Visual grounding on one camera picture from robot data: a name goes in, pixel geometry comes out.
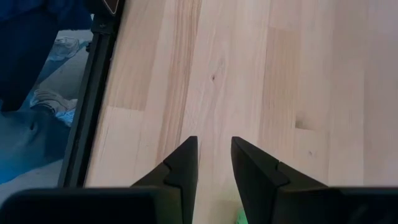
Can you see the green plastic basket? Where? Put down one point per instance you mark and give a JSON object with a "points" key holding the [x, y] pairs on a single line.
{"points": [[241, 217]]}

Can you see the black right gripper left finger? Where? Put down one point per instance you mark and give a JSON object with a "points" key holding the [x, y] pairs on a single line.
{"points": [[174, 193]]}

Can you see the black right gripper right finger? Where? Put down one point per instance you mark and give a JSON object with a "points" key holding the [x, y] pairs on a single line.
{"points": [[264, 193]]}

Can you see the black aluminium rig frame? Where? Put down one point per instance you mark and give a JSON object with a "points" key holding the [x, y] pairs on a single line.
{"points": [[90, 93]]}

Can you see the person's shoe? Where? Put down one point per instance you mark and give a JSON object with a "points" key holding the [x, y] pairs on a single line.
{"points": [[63, 46], [51, 101]]}

